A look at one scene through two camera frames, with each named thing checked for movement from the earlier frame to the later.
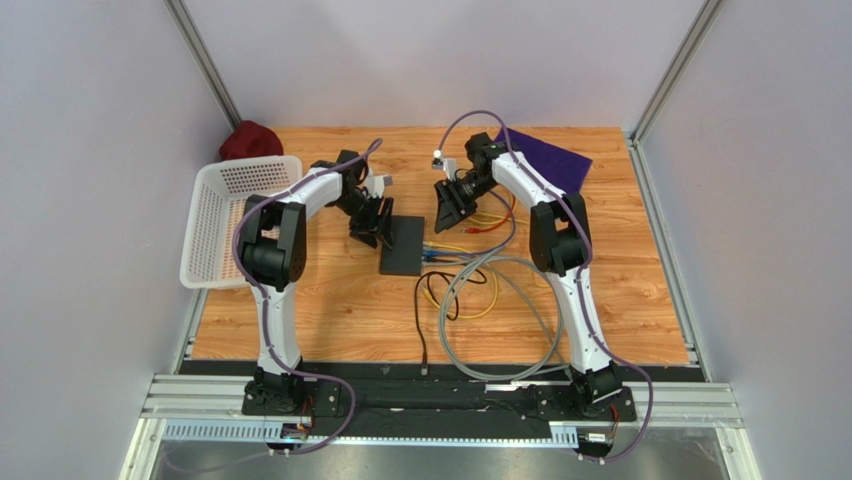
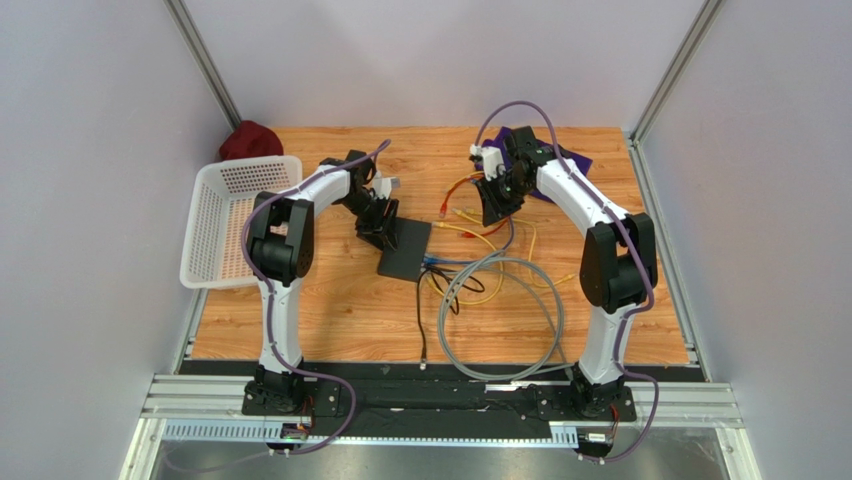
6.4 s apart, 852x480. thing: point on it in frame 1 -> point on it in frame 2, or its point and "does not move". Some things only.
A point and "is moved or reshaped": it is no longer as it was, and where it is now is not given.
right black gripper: (456, 197) -> (500, 196)
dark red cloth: (252, 139) does not move
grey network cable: (552, 364) does not move
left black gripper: (376, 226) does not move
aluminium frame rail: (687, 404) does not move
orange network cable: (471, 230) is moved or reshaped
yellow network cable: (481, 260) is moved or reshaped
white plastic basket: (215, 194) does not move
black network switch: (406, 257) does not move
